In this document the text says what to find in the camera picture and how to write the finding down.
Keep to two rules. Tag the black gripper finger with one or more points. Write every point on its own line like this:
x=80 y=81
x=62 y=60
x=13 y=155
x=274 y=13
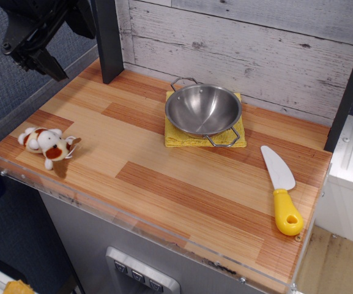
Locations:
x=46 y=64
x=23 y=62

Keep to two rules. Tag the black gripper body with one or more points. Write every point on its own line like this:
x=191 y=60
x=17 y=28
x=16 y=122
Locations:
x=31 y=25

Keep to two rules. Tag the stainless steel colander bowl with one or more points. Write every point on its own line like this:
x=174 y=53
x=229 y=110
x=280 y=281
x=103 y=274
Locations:
x=204 y=110

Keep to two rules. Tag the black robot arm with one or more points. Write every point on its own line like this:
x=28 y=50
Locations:
x=79 y=19

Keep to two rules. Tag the yellow towel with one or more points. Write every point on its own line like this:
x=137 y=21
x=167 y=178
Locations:
x=174 y=137

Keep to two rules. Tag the white brown plush dog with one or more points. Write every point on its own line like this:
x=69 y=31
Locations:
x=50 y=143

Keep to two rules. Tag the yellow object bottom left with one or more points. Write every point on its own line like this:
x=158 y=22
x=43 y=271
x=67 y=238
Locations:
x=18 y=287

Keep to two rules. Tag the silver dispenser button panel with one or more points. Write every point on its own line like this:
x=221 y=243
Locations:
x=141 y=272

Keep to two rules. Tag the clear acrylic edge guard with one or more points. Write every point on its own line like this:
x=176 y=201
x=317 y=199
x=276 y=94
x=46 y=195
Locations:
x=208 y=243

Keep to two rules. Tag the white ribbed cabinet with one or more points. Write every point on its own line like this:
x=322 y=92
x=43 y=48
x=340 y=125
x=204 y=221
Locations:
x=334 y=211

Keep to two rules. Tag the dark vertical post left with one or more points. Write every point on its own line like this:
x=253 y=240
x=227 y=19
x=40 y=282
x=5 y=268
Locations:
x=108 y=39

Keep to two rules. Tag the dark vertical post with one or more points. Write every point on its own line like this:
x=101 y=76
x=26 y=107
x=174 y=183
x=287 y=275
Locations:
x=108 y=39
x=340 y=117

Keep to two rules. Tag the toy knife yellow handle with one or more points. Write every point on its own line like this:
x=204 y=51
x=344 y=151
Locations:
x=287 y=218

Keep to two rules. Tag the dark vertical post right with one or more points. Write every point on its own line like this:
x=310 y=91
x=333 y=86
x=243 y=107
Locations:
x=340 y=117

